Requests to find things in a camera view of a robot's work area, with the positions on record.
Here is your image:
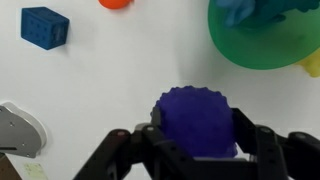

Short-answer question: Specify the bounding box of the green translucent bowl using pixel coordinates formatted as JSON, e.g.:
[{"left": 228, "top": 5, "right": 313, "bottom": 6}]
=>
[{"left": 207, "top": 0, "right": 320, "bottom": 71}]

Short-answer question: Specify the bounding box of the yellow spiky toy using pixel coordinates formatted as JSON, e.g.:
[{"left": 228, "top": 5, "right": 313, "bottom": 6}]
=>
[{"left": 294, "top": 48, "right": 320, "bottom": 78}]

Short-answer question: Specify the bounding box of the orange toy figure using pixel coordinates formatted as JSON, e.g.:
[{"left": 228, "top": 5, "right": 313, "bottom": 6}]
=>
[{"left": 97, "top": 0, "right": 134, "bottom": 10}]

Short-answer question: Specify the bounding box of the blue toy figure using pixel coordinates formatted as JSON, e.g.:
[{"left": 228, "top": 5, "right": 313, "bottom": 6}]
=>
[{"left": 215, "top": 0, "right": 320, "bottom": 29}]

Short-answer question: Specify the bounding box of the purple spiky ball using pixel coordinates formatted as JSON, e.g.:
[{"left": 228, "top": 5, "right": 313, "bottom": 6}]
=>
[{"left": 153, "top": 85, "right": 238, "bottom": 159}]

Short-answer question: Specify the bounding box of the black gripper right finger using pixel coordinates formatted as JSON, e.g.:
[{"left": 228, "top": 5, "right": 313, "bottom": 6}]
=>
[{"left": 232, "top": 108, "right": 320, "bottom": 180}]

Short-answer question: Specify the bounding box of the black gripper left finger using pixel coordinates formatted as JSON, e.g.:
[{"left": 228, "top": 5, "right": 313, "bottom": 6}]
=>
[{"left": 73, "top": 106, "right": 201, "bottom": 180}]

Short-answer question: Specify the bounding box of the dark blue block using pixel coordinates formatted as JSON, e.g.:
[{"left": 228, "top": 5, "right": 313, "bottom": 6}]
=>
[{"left": 20, "top": 6, "right": 71, "bottom": 51}]

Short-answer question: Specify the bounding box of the grey metal plate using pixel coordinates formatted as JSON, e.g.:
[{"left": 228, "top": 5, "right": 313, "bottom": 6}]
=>
[{"left": 0, "top": 101, "right": 48, "bottom": 159}]

